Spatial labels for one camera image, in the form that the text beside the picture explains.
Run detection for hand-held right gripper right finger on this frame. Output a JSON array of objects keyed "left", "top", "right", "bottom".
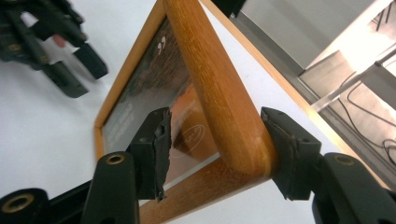
[{"left": 260, "top": 106, "right": 396, "bottom": 224}]

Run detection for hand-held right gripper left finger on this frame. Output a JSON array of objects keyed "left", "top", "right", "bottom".
[{"left": 81, "top": 106, "right": 173, "bottom": 224}]

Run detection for wooden picture frame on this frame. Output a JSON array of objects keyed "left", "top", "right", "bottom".
[{"left": 93, "top": 0, "right": 280, "bottom": 224}]

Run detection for tangled black floor cables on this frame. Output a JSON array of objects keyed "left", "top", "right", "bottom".
[{"left": 336, "top": 71, "right": 396, "bottom": 171}]

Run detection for white desk frame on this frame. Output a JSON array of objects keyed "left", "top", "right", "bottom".
[{"left": 310, "top": 46, "right": 396, "bottom": 114}]

